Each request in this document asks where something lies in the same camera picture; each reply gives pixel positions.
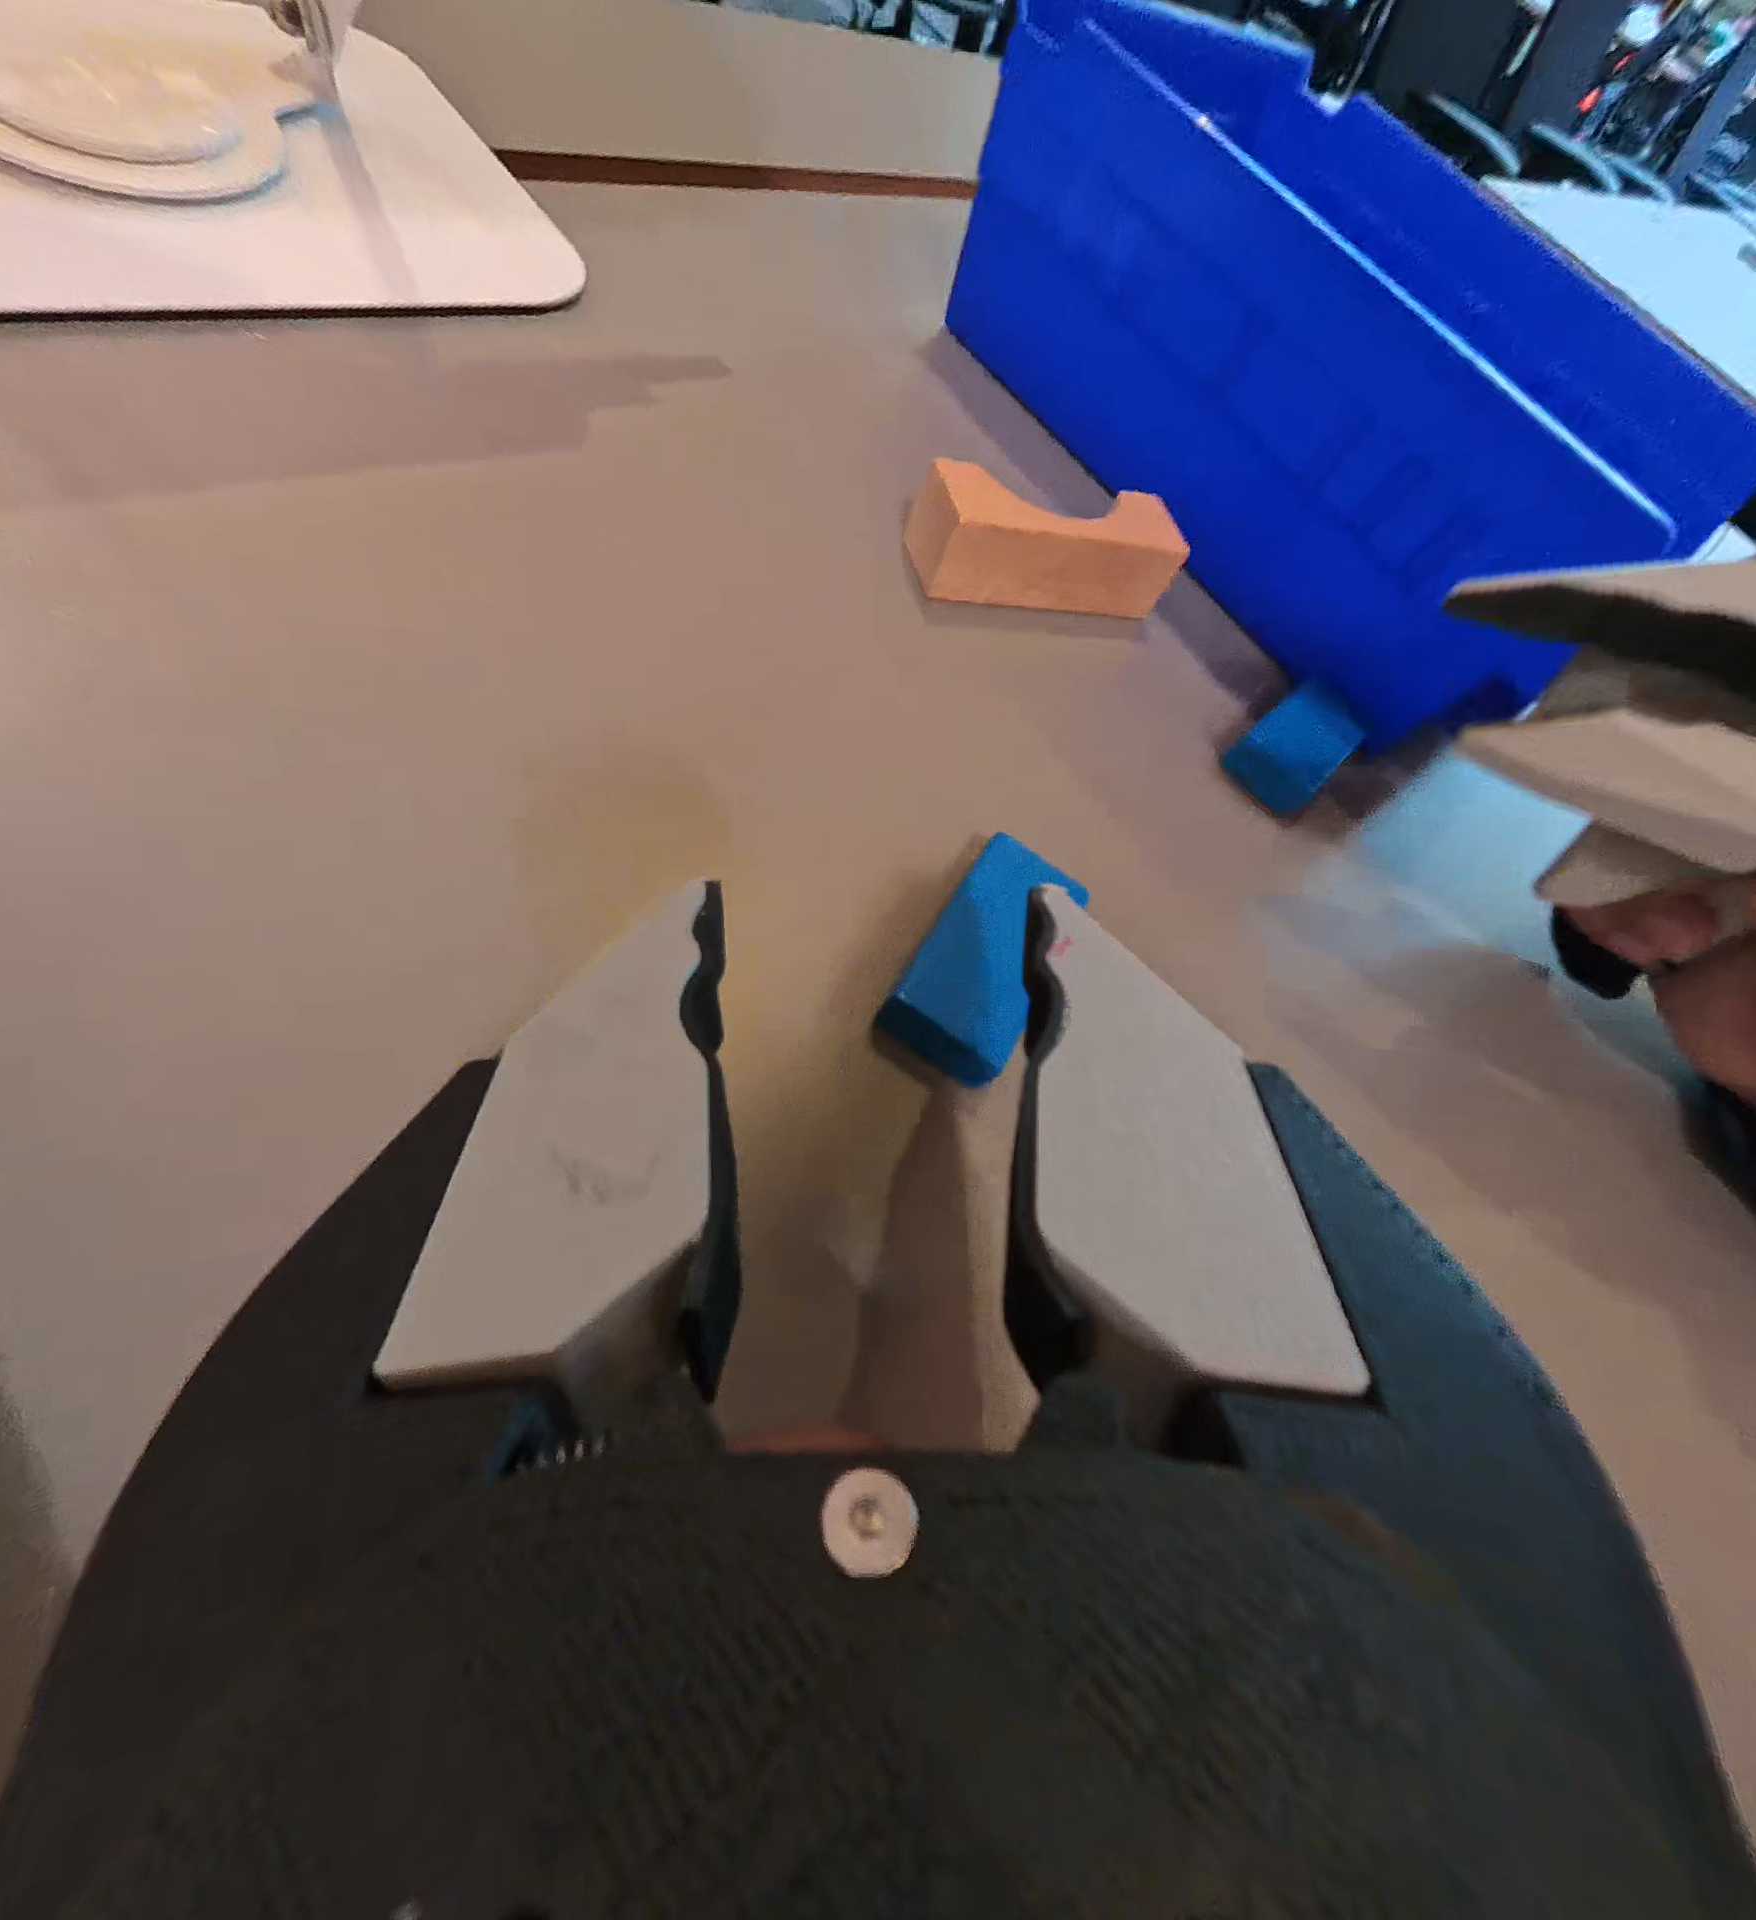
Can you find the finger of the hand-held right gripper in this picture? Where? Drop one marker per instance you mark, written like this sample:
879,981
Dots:
1688,796
1718,616

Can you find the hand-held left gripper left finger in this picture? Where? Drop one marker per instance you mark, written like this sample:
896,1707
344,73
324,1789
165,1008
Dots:
580,1171

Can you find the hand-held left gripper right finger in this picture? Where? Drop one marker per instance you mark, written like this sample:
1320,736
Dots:
1177,1185

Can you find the blue rectangular wooden block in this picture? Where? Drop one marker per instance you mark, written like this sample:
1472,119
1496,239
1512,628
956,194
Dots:
1291,751
969,961

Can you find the blue plastic bin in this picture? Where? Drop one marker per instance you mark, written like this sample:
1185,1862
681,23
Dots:
1268,377

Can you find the natural wooden arch block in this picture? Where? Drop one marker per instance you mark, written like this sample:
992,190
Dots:
1028,563

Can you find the white document stand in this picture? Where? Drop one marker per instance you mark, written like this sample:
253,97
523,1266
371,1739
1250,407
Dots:
414,225

